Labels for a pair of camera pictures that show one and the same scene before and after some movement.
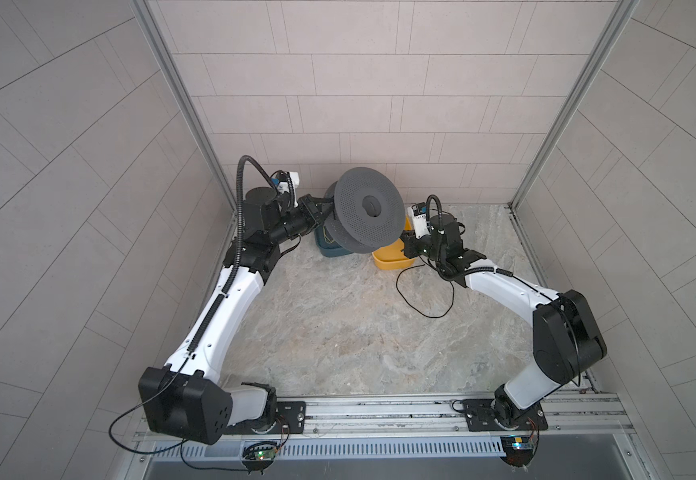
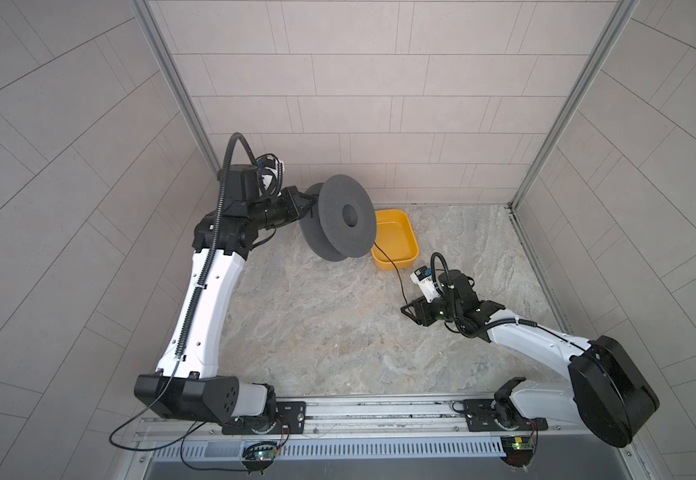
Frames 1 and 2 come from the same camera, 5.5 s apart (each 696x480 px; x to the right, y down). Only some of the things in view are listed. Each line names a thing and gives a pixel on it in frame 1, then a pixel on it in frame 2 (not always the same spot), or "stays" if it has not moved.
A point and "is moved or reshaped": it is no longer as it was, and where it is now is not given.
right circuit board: x=518 y=449 stays
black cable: x=414 y=307 to x=398 y=273
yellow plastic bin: x=391 y=257 stays
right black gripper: x=410 y=243 to x=419 y=307
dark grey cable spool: x=369 y=211 is moved or reshaped
